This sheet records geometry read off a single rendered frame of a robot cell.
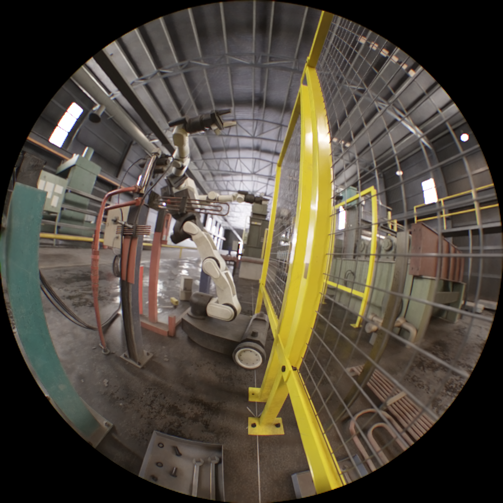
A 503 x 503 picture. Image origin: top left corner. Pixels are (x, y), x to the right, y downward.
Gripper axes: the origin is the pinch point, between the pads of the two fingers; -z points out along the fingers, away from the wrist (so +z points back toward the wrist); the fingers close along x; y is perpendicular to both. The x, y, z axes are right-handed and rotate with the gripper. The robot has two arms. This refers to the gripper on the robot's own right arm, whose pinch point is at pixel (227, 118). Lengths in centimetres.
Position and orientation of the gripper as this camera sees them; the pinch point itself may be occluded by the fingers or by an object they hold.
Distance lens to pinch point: 76.0
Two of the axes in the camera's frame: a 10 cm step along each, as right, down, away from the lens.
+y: 0.4, -10.0, -0.4
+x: -1.6, 0.4, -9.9
